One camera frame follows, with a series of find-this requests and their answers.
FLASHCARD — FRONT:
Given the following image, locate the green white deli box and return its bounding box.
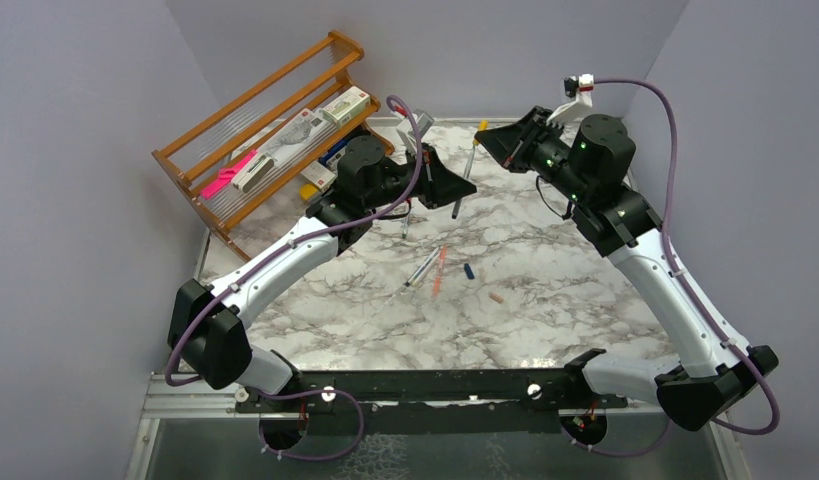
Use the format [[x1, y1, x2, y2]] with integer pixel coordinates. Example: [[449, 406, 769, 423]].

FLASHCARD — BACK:
[[322, 86, 371, 128]]

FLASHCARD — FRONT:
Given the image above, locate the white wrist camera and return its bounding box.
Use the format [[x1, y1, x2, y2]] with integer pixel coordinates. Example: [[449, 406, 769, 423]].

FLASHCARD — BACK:
[[396, 110, 435, 155], [546, 74, 595, 126]]

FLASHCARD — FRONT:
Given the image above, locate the long white printed box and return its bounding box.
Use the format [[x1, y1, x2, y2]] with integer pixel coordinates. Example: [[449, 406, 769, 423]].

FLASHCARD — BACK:
[[255, 108, 333, 166]]

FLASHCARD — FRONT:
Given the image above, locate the orange pen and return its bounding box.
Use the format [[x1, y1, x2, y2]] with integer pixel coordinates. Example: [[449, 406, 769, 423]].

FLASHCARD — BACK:
[[432, 245, 448, 298]]

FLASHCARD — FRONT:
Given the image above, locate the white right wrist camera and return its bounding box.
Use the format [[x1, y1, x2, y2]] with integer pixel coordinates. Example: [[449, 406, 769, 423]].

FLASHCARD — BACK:
[[546, 74, 595, 126]]

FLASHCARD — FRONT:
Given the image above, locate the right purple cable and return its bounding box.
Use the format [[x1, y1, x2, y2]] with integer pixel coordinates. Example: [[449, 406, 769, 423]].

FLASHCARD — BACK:
[[561, 78, 781, 460]]

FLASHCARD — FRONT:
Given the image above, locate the beige deli staples box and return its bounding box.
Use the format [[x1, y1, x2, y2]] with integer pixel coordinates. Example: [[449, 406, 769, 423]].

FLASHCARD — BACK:
[[300, 161, 337, 192]]

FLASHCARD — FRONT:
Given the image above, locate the thin white black pen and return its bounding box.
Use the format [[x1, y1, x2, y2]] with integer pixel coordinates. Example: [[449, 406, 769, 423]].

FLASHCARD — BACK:
[[451, 139, 478, 220]]

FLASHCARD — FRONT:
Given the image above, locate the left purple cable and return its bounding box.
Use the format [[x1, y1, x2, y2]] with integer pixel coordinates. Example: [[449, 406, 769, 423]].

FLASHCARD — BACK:
[[165, 94, 426, 464]]

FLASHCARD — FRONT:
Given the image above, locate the wooden shelf rack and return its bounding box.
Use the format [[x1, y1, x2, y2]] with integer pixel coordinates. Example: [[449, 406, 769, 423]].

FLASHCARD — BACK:
[[152, 30, 381, 260]]

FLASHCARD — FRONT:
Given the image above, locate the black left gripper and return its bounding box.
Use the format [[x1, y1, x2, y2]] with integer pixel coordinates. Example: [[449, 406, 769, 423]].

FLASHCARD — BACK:
[[364, 143, 476, 210]]

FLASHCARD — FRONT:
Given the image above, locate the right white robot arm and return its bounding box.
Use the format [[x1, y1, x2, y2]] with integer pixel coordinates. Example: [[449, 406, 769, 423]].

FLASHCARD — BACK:
[[474, 107, 779, 431]]

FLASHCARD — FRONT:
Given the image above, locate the blue grey stapler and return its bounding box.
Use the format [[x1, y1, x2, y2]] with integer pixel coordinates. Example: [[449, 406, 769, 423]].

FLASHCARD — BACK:
[[318, 139, 349, 171]]

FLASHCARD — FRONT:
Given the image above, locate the purple cable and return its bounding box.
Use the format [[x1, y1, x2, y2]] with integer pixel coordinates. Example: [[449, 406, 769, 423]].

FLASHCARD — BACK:
[[165, 94, 426, 464], [561, 78, 781, 460]]

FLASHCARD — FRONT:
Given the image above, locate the pink highlighter marker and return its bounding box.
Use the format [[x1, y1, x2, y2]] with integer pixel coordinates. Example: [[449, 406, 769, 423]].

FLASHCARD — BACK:
[[200, 149, 257, 199]]

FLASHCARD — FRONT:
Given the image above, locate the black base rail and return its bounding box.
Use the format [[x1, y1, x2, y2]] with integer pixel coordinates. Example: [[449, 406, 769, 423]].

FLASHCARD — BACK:
[[235, 368, 627, 436]]

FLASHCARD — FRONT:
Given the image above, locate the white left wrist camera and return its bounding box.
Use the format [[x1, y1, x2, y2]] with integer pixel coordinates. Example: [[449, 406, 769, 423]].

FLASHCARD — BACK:
[[396, 110, 435, 155]]

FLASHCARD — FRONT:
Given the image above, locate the yellow grey eraser block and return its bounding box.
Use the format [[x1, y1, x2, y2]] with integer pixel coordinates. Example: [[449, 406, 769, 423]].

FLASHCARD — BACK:
[[298, 184, 320, 203]]

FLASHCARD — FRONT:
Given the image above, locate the white blue tip marker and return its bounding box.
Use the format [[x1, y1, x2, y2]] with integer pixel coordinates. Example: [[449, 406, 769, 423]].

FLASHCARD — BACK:
[[403, 246, 442, 287]]

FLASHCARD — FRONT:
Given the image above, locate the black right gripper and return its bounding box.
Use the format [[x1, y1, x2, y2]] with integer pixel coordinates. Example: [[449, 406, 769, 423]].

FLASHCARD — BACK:
[[478, 105, 591, 204]]

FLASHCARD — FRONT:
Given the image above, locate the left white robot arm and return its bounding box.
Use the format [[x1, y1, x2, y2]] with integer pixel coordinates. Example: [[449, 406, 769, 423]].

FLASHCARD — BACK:
[[165, 135, 477, 411]]

